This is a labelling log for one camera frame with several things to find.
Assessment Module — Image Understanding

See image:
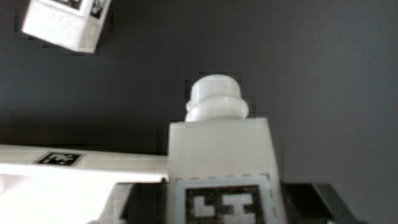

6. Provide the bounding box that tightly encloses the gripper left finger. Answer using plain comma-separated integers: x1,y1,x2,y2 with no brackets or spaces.
122,183,168,224

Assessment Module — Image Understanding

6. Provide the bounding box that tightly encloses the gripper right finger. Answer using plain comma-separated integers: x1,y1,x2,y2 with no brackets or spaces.
282,182,369,224

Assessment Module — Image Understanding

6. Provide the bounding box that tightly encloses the white table leg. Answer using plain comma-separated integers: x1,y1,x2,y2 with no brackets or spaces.
168,74,289,224
22,0,113,53

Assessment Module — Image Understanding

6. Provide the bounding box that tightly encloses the white square tabletop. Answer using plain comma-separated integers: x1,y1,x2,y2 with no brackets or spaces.
0,144,168,224

